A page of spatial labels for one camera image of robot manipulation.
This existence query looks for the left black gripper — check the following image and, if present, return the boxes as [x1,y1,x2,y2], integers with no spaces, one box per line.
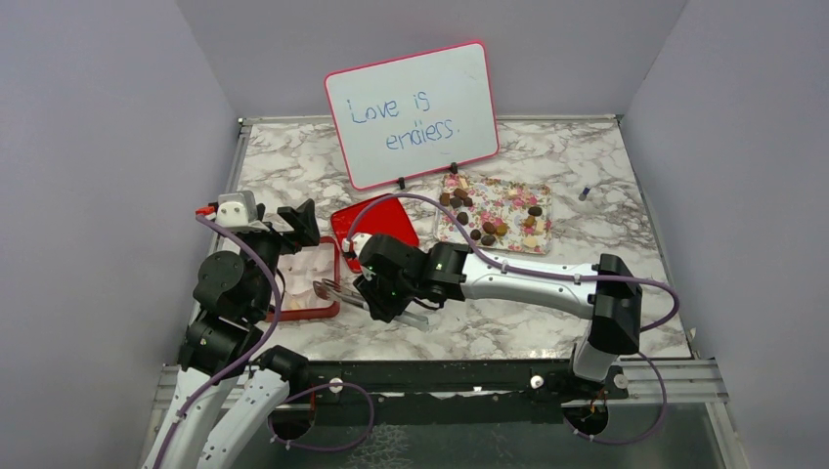
[234,197,320,316]

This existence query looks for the metal tongs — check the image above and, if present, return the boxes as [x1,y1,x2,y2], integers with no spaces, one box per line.
[312,278,430,332]

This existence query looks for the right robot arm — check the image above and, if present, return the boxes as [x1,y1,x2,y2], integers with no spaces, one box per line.
[351,234,642,398]

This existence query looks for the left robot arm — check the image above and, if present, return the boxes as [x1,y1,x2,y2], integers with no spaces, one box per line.
[143,191,321,468]

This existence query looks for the red chocolate box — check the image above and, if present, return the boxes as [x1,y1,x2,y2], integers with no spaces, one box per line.
[276,236,341,322]

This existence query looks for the floral serving tray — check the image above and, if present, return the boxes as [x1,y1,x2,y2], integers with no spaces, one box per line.
[438,174,553,255]

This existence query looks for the black whiteboard stand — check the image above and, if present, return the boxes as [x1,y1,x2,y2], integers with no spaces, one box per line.
[395,162,458,191]

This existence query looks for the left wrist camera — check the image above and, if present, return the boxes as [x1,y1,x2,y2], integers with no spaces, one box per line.
[196,190,269,233]

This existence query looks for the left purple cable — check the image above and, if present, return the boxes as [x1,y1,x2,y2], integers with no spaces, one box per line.
[152,213,283,469]

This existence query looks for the white board pink frame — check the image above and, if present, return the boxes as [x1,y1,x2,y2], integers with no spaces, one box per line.
[324,41,500,191]

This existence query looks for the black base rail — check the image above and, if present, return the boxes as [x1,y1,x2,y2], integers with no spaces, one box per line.
[178,352,630,429]

